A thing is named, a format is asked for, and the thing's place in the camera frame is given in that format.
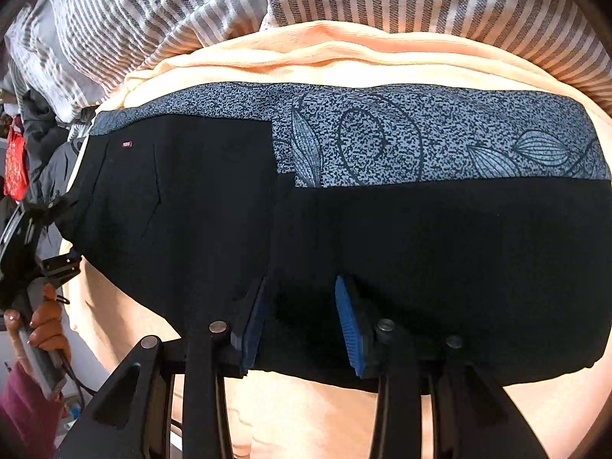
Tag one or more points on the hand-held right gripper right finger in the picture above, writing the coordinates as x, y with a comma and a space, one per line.
351, 330

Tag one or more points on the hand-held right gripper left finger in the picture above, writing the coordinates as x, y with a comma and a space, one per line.
253, 334

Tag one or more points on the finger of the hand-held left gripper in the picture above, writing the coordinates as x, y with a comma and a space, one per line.
62, 265
62, 204

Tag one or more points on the black pants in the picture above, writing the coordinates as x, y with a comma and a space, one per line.
430, 248

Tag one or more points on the person's left forearm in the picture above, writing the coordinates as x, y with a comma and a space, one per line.
24, 416

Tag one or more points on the person's left hand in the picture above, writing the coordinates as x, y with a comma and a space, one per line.
48, 325

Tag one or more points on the grey clothing pile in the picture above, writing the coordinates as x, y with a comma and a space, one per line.
48, 167

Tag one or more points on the red bag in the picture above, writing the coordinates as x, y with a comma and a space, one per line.
15, 162

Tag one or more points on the peach blanket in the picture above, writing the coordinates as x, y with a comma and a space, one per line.
311, 420

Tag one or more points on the grey striped duvet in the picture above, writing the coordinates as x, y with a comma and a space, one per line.
143, 9

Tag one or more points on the blue leaf-patterned cloth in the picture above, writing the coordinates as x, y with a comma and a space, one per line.
430, 129

